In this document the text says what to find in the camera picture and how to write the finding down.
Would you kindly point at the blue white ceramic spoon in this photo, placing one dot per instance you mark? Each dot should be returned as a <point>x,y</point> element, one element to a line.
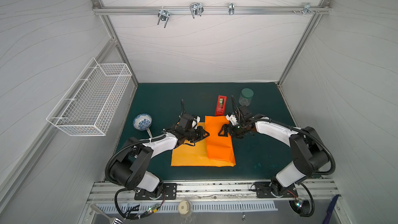
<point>143,122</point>

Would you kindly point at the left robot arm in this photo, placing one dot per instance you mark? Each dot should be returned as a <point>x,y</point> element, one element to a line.
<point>128,167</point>

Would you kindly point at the metal U-bolt clamp left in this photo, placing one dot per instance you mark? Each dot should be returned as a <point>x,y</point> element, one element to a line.
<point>163,15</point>

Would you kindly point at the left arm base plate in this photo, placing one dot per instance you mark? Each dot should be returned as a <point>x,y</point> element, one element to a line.
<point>164,191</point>

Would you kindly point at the metal u-bolt clamp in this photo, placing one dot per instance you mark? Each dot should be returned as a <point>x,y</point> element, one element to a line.
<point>163,15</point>
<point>196,9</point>

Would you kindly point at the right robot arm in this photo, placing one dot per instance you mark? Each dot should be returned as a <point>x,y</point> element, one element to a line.
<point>309,155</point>

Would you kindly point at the glass jar green lid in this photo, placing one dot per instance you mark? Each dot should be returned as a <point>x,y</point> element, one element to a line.
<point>246,96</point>

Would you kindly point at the white slotted cable duct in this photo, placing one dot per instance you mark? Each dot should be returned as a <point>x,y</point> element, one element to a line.
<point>196,207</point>

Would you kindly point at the green table mat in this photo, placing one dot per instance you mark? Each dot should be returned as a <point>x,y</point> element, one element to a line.
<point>257,156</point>

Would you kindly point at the small metal hook clamp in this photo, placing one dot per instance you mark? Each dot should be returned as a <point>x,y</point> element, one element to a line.
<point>231,9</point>

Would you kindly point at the aluminium crossbar rail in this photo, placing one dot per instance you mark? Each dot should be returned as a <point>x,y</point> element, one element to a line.
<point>208,10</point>

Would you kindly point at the red tape dispenser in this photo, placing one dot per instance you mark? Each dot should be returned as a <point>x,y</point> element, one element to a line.
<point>221,105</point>

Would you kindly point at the metal U-bolt clamp middle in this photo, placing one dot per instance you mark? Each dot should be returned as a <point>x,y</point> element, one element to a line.
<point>196,9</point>

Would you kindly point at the white wire basket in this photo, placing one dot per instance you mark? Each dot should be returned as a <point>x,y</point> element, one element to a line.
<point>89,105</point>

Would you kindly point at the metal bracket clamp right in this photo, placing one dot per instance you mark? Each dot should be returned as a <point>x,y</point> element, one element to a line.
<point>306,10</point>

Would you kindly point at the blue handled tool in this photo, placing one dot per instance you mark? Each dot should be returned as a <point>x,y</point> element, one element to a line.
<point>330,209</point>

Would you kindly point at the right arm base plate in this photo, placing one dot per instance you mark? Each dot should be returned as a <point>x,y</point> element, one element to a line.
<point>264,189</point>

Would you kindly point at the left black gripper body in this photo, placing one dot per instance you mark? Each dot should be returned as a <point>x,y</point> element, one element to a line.
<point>190,135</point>

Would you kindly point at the round white puck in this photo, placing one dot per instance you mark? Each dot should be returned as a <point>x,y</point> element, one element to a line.
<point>185,208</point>

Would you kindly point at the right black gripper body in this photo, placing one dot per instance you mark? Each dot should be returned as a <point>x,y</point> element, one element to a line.
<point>229,129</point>

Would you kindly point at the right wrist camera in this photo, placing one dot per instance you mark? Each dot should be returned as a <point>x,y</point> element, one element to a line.
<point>232,119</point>

